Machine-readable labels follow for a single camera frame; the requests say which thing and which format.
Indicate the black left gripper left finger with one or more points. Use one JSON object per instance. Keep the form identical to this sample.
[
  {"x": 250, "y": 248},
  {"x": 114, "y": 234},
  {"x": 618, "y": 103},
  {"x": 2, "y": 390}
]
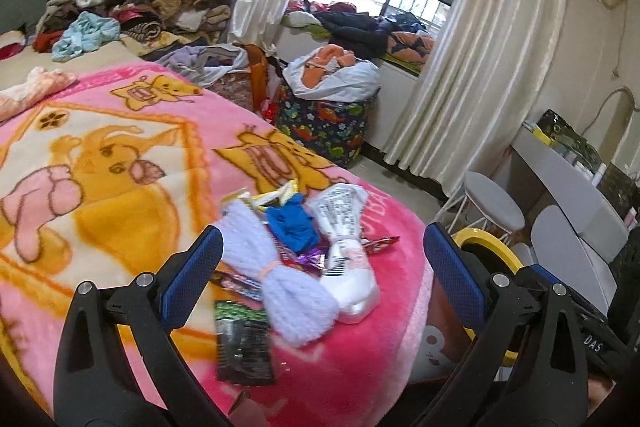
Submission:
[{"x": 94, "y": 384}]

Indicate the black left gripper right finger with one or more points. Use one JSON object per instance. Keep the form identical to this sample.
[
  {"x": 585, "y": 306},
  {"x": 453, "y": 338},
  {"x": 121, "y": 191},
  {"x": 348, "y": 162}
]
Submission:
[{"x": 526, "y": 365}]

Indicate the green black snack packet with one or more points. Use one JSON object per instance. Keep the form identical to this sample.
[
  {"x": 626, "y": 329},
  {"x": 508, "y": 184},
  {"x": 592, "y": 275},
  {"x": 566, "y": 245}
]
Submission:
[{"x": 243, "y": 345}]

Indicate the white printed plastic bag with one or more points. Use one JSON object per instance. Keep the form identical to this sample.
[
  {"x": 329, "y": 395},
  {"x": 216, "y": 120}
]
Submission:
[{"x": 348, "y": 275}]

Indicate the blue wrapper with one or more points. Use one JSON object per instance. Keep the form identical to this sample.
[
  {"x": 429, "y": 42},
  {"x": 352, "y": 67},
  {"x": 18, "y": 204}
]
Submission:
[{"x": 292, "y": 225}]

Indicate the yellow rimmed black trash bin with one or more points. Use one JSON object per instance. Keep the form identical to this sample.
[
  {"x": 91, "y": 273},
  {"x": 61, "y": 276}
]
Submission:
[{"x": 492, "y": 256}]

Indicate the grey white dressing table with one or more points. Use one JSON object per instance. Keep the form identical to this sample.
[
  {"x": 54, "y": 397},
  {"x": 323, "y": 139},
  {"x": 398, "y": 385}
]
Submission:
[{"x": 590, "y": 214}]

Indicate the brown chocolate bar wrapper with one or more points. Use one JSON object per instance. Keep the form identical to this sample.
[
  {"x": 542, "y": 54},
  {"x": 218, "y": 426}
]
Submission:
[{"x": 239, "y": 285}]

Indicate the red snack wrapper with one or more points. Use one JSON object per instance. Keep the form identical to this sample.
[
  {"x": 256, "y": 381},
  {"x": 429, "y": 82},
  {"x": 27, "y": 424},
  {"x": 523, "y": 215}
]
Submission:
[{"x": 378, "y": 246}]

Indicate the pink cartoon bear blanket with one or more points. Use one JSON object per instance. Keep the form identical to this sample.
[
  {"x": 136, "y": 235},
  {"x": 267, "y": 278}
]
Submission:
[{"x": 107, "y": 179}]

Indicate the curved vanity mirror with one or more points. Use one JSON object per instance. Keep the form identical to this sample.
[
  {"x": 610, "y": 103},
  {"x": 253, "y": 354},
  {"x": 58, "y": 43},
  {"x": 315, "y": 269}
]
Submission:
[{"x": 608, "y": 127}]

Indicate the green patterned box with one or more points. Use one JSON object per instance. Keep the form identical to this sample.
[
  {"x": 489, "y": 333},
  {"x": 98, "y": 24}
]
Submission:
[{"x": 560, "y": 131}]

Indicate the yellow white snack wrapper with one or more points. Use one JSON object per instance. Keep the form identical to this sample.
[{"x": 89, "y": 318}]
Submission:
[{"x": 261, "y": 201}]

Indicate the right cream curtain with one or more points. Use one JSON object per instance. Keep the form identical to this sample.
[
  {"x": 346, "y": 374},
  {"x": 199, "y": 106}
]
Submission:
[{"x": 484, "y": 75}]

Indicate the dinosaur print laundry basket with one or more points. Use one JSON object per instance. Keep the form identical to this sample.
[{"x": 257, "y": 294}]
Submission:
[{"x": 333, "y": 130}]

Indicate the floral fabric basket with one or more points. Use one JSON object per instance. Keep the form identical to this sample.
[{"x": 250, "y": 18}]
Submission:
[{"x": 240, "y": 88}]

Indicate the clothes on window sill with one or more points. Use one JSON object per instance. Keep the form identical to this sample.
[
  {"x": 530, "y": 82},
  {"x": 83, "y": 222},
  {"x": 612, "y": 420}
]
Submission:
[{"x": 399, "y": 38}]

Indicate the white orange clothes bundle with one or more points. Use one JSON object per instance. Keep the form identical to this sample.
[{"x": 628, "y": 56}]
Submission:
[{"x": 333, "y": 74}]

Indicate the light blue garment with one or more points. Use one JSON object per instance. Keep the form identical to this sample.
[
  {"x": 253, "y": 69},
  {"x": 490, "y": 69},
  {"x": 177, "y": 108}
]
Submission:
[{"x": 86, "y": 34}]

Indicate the orange bag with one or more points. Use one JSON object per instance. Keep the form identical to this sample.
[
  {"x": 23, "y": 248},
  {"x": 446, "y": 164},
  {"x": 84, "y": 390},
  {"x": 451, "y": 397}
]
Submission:
[{"x": 258, "y": 76}]

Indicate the round grey wire stool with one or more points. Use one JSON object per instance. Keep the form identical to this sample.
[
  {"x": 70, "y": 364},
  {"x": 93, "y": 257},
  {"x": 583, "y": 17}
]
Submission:
[{"x": 494, "y": 206}]

